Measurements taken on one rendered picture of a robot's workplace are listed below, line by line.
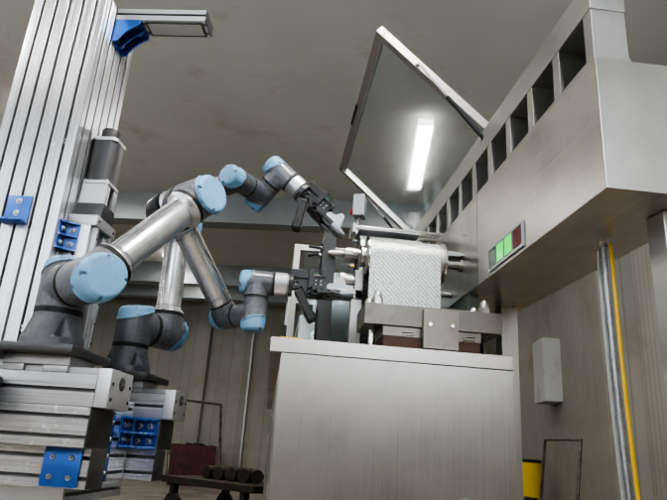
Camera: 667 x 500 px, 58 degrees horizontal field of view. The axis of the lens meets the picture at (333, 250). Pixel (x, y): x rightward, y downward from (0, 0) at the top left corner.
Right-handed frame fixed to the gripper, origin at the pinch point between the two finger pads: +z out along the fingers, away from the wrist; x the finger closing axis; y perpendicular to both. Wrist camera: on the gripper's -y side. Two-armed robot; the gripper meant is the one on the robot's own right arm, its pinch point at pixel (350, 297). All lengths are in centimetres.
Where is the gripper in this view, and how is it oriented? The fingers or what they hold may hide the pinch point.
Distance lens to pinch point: 191.8
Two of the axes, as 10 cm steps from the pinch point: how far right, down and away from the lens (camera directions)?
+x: -1.1, 3.1, 9.4
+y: 0.6, -9.5, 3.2
